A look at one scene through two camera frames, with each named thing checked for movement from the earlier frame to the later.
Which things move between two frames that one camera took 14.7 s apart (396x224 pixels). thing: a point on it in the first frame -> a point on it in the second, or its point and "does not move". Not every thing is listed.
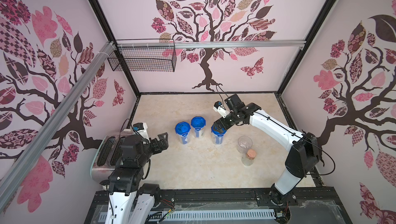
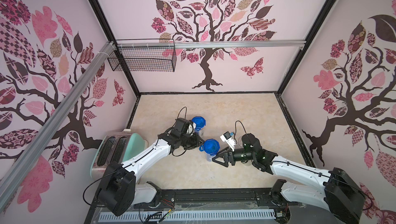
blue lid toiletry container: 198,124 does not move
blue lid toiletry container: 218,137 -> 211,147
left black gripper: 163,143 -> 196,143
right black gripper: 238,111 -> 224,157
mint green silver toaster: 106,157 does not move
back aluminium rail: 210,44 does not move
